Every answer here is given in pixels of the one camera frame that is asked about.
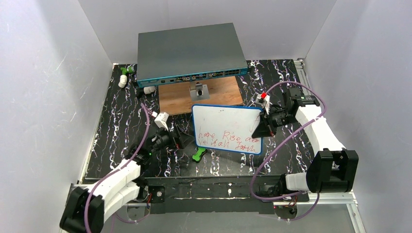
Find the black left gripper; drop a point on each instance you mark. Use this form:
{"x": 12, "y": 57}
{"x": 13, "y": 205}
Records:
{"x": 176, "y": 139}

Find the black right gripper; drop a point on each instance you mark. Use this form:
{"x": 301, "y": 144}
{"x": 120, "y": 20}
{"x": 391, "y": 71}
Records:
{"x": 266, "y": 121}

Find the green bone-shaped whiteboard eraser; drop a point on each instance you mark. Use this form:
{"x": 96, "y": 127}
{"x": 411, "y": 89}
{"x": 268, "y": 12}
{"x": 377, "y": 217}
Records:
{"x": 197, "y": 157}

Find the blue-framed small whiteboard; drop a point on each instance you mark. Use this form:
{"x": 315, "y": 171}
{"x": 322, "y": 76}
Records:
{"x": 228, "y": 128}

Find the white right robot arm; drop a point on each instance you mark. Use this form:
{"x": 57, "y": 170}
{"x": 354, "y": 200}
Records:
{"x": 333, "y": 168}

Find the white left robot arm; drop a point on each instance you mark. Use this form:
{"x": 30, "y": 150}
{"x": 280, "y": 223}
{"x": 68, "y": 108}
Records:
{"x": 88, "y": 208}

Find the white pipe elbow fitting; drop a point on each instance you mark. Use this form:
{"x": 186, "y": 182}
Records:
{"x": 123, "y": 81}

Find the brown wooden board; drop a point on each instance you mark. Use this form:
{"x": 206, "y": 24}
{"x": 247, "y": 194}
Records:
{"x": 175, "y": 99}

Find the white and black pipe fitting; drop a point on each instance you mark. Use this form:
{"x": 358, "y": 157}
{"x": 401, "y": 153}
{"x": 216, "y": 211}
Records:
{"x": 140, "y": 92}

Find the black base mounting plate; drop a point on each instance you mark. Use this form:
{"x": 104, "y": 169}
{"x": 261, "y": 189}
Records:
{"x": 223, "y": 194}

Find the green and white pipe fitting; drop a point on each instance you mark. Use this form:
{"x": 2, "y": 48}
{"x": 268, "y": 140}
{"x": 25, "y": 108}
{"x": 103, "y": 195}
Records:
{"x": 128, "y": 70}

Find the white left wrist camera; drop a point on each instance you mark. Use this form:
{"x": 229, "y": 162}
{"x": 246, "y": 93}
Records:
{"x": 161, "y": 119}

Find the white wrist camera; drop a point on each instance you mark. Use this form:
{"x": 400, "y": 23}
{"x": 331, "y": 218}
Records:
{"x": 264, "y": 100}
{"x": 161, "y": 119}

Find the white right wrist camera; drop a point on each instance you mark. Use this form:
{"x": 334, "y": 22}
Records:
{"x": 264, "y": 100}

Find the metal bracket with black knob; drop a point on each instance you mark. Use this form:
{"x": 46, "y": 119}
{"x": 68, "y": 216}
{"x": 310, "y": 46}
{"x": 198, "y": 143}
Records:
{"x": 198, "y": 91}

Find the right aluminium side rail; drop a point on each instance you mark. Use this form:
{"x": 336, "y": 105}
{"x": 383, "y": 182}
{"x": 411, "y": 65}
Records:
{"x": 300, "y": 68}

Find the grey network switch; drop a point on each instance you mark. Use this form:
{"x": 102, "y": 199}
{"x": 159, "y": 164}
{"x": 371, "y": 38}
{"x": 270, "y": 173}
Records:
{"x": 189, "y": 54}

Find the aluminium extrusion frame rail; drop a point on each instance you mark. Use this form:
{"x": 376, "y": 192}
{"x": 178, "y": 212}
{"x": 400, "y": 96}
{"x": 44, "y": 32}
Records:
{"x": 309, "y": 198}

